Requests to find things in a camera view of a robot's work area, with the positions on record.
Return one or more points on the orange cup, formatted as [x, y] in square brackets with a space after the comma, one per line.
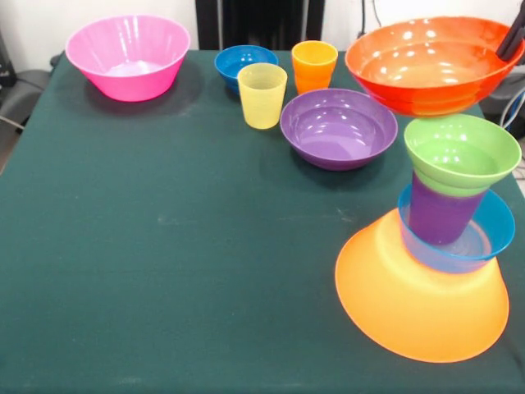
[313, 67]

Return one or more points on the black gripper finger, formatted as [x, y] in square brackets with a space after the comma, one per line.
[510, 43]

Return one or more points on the pink bowl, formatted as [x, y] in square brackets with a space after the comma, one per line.
[123, 49]

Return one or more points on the purple cup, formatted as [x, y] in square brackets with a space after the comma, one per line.
[443, 217]

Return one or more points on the green bowl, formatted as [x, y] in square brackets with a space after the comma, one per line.
[459, 152]

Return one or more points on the red bowl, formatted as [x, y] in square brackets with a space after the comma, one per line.
[422, 82]

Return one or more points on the dark green tablecloth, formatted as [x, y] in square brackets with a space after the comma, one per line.
[164, 267]

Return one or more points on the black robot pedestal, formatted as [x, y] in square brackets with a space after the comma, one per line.
[262, 20]

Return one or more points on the large yellow-orange bowl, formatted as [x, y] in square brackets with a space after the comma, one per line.
[410, 316]

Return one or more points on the purple bowl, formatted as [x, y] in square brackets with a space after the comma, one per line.
[336, 131]

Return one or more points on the light blue bowl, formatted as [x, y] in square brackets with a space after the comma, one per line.
[498, 230]

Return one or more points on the yellow cup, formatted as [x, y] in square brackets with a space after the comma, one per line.
[262, 102]

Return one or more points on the dark blue bowl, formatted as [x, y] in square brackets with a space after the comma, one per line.
[231, 61]

